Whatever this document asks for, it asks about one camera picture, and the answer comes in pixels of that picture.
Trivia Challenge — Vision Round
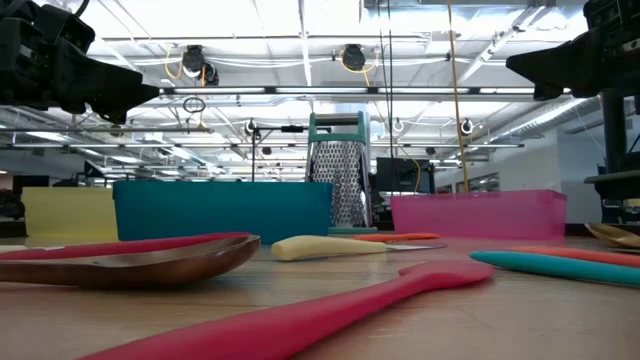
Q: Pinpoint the teal blue plastic bin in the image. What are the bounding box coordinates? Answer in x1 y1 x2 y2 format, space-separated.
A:
112 180 334 245

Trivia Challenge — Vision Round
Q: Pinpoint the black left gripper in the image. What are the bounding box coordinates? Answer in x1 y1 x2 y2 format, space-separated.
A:
0 4 160 125

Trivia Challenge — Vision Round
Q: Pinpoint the brown wooden spoon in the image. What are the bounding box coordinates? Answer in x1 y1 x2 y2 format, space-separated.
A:
0 234 262 290

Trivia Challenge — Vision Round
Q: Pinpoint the metal box grater teal handle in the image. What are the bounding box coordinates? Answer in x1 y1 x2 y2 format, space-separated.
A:
304 110 380 236

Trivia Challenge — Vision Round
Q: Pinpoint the long ceiling light bar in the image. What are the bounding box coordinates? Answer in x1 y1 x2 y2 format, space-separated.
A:
159 85 571 96

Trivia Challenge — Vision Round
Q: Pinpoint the coiled black cable loop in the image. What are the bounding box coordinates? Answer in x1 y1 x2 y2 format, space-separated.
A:
182 96 207 115

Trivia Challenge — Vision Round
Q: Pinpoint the red silicone spatula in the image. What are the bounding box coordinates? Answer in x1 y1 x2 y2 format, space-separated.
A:
74 260 496 360

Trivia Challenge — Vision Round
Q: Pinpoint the black ceiling cord reel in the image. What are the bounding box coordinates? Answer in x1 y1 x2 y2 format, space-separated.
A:
180 44 220 87
341 43 367 73

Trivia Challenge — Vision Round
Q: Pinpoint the yellow hanging cable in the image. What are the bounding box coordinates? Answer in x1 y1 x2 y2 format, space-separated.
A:
446 0 471 194

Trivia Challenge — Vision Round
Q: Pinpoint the grey desk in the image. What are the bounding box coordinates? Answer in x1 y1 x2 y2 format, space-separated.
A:
583 169 640 201

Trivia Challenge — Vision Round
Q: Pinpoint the black monitor stand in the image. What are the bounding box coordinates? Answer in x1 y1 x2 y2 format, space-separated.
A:
601 89 630 174

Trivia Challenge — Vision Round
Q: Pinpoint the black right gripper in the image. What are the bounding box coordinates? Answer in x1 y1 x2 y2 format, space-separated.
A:
505 27 640 101

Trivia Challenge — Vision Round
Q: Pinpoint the black hanging cable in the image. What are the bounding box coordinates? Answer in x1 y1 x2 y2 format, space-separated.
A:
375 0 390 166
387 0 396 194

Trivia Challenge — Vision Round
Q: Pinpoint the black camera stand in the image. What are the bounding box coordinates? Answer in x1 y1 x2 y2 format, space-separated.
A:
243 118 332 182

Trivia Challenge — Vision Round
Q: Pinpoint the pink plastic bin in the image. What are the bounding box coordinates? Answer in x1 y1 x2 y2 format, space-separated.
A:
389 188 568 241

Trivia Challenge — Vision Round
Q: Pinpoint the orange silicone spatula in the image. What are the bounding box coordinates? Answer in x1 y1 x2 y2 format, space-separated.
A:
349 232 442 243
507 244 640 269

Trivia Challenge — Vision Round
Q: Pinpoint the silver ventilation duct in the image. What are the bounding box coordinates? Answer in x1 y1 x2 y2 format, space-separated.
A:
489 97 604 146

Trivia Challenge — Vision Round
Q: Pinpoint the yellow plastic bin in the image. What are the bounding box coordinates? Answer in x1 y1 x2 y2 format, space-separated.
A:
22 186 120 241

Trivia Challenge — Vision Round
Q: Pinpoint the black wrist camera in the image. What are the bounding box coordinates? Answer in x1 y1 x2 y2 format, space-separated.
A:
32 2 96 54
583 0 640 30

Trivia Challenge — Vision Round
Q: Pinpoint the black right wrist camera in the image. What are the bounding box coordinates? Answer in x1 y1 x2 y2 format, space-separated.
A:
583 0 640 30

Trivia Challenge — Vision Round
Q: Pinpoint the wooden utensil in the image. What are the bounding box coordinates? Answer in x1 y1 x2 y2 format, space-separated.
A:
584 222 640 250

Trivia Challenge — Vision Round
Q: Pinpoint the blue silicone spatula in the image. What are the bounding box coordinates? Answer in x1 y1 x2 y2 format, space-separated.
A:
468 249 640 290

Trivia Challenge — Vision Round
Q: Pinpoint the black background monitor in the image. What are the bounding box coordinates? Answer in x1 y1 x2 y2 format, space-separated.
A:
375 157 436 195

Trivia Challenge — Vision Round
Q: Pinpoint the red handled spoon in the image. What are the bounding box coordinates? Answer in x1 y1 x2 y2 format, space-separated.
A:
0 231 254 262

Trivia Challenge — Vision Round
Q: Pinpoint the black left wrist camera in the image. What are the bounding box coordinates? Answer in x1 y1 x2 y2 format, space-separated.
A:
32 2 96 54

